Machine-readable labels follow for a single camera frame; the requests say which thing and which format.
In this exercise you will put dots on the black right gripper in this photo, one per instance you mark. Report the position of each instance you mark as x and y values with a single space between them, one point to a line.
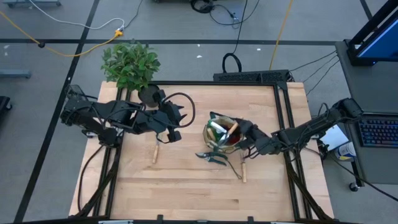
262 143

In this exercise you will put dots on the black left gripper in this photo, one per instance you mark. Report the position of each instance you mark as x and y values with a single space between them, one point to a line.
169 119

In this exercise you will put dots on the cream green gardening bag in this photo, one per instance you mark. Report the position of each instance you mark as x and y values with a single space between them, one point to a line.
206 133

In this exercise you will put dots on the dark green pruning shears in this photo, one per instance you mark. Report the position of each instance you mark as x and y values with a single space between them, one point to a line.
213 157

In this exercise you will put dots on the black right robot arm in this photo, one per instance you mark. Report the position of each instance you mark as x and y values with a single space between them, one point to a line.
311 129

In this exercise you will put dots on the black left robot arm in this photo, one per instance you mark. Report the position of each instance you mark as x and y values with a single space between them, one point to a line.
102 113

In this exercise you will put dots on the black plant pot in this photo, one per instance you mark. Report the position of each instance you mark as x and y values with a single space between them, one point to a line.
147 96

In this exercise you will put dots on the green leafy artificial plant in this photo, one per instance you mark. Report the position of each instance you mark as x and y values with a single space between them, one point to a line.
130 65

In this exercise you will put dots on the white paper sheet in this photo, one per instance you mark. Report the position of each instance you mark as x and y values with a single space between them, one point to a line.
335 138

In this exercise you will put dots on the white blue yellow can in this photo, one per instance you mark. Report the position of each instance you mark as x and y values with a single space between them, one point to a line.
345 151

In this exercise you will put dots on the black desk caster wheel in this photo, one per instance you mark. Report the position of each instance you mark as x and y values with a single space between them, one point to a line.
354 186

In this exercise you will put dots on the grey desk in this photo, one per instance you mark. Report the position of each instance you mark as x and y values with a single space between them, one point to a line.
367 81

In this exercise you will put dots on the black keyboard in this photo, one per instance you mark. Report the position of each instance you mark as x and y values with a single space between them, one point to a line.
379 133

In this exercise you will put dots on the black monitor blue screen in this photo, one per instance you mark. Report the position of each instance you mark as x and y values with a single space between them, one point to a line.
379 43

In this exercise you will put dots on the grey stand foot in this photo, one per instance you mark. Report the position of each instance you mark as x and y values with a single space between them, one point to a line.
15 73
31 3

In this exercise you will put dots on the black aluminium table frame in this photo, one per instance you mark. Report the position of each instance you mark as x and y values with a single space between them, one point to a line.
217 83

